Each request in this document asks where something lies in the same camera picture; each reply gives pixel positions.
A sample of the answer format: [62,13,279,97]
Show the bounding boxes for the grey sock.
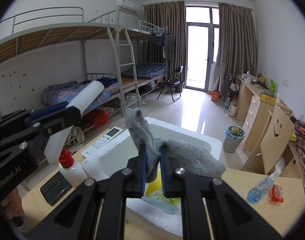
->
[125,108,226,183]

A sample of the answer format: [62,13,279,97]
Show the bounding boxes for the yellow foam fruit net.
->
[144,168,180,205]

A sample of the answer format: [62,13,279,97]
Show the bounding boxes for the left hand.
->
[1,187,25,220]

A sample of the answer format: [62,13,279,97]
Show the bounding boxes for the blue plaid quilt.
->
[41,77,119,114]

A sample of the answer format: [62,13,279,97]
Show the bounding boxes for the white styrofoam box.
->
[82,117,222,239]

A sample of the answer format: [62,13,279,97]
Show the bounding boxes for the white lotion bottle red pump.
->
[59,148,88,188]

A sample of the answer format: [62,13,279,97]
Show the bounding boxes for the black smartphone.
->
[40,172,72,206]

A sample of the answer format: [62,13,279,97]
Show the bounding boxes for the blue spray bottle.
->
[246,168,282,204]

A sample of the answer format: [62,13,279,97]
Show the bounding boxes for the metal bunk bed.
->
[0,6,172,120]

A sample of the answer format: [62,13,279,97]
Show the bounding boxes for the white remote control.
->
[81,126,123,158]

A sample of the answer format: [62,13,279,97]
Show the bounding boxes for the red snack packet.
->
[268,184,284,203]

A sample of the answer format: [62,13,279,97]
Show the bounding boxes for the grey trash bin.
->
[223,126,245,153]

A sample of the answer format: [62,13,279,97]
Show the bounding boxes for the wooden smiley chair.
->
[241,105,294,174]

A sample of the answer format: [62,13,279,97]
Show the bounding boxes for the orange bottle on floor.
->
[211,90,219,102]

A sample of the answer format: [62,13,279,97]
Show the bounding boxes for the light wood desk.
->
[235,74,293,152]

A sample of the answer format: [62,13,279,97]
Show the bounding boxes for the black folding chair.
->
[157,66,184,102]

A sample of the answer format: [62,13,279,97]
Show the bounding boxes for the white air conditioner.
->
[116,0,140,14]

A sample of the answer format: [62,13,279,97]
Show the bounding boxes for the left brown curtain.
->
[144,1,188,82]

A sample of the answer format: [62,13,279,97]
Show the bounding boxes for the brown curtain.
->
[144,1,188,82]
[213,3,257,91]

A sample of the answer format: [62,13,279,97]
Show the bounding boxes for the right brown curtain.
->
[213,3,257,91]

